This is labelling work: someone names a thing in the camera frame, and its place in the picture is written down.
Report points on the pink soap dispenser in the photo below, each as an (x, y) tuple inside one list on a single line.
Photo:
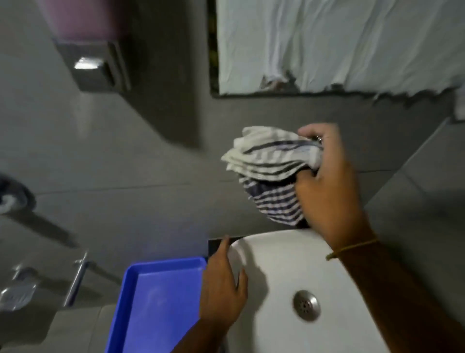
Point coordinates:
[(81, 18)]

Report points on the white sheet covering mirror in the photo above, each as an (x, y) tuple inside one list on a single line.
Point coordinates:
[(327, 43)]

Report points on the metal sink drain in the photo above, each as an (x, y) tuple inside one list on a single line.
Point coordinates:
[(307, 305)]

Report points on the person's right hand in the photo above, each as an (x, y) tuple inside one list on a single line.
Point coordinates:
[(332, 203)]

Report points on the metal dispenser holder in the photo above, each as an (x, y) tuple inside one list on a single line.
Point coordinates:
[(92, 65)]

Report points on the chrome health faucet sprayer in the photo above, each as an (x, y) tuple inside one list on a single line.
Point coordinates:
[(18, 291)]

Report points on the person's left hand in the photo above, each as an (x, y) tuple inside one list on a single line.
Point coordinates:
[(221, 291)]

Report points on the chrome wall tap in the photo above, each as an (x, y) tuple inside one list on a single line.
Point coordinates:
[(77, 278)]

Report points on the wall mirror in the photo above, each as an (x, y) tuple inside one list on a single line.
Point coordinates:
[(212, 47)]

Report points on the blue plastic tray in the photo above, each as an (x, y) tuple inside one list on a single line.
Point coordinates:
[(160, 309)]

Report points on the person's left thumb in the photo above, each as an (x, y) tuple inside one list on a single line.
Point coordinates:
[(242, 282)]

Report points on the yellow thread wristband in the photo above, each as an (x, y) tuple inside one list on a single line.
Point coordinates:
[(350, 248)]

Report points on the white ceramic sink basin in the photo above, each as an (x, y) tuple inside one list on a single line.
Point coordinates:
[(287, 262)]

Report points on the person's right forearm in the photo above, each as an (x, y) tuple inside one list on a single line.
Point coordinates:
[(399, 302)]

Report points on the person's left forearm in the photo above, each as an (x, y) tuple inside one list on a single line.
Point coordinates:
[(198, 338)]

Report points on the blue striped white cloth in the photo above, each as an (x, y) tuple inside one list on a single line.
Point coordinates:
[(270, 171)]

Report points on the person's right thumb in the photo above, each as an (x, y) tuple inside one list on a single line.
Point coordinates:
[(304, 179)]

